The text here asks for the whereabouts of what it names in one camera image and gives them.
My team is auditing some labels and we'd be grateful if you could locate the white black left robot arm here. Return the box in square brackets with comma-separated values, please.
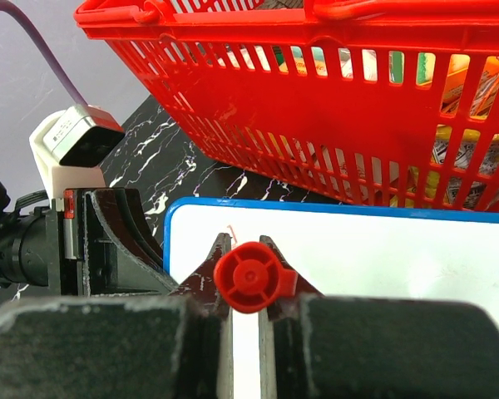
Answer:
[0, 181, 177, 297]

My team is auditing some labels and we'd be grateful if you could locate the white whiteboard blue frame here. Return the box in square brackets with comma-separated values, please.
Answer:
[163, 196, 499, 399]

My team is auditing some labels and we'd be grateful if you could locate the red capped whiteboard marker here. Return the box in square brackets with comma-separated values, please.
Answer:
[213, 242, 299, 314]

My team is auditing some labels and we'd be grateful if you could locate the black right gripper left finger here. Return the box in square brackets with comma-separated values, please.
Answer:
[170, 233, 234, 398]

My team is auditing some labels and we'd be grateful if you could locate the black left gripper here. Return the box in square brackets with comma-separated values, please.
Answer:
[45, 188, 177, 296]

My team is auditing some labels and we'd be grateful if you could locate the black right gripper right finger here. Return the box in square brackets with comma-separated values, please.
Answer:
[259, 235, 322, 398]

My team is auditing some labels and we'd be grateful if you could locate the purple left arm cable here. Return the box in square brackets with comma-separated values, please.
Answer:
[0, 0, 88, 108]

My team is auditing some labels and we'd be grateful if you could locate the red plastic shopping basket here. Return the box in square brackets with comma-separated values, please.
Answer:
[74, 1, 499, 212]

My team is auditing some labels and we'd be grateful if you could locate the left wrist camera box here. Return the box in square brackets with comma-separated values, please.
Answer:
[29, 104, 125, 200]

